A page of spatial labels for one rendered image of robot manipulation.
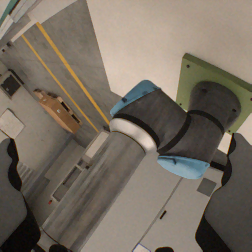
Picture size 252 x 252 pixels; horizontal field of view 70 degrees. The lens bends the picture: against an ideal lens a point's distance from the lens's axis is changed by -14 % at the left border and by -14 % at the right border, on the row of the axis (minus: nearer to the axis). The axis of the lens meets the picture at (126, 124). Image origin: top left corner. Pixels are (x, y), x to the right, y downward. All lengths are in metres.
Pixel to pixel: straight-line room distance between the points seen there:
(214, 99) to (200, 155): 0.14
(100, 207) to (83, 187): 0.05
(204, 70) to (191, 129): 0.16
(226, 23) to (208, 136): 0.25
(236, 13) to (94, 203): 0.44
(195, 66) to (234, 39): 0.13
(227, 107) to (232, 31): 0.19
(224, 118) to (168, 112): 0.16
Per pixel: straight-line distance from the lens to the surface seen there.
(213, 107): 0.51
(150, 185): 3.17
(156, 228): 2.96
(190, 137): 0.45
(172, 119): 0.43
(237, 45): 0.48
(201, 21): 0.48
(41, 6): 0.90
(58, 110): 5.57
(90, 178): 0.37
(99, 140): 4.76
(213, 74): 0.53
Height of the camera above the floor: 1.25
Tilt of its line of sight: 19 degrees down
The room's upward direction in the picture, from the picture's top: 143 degrees counter-clockwise
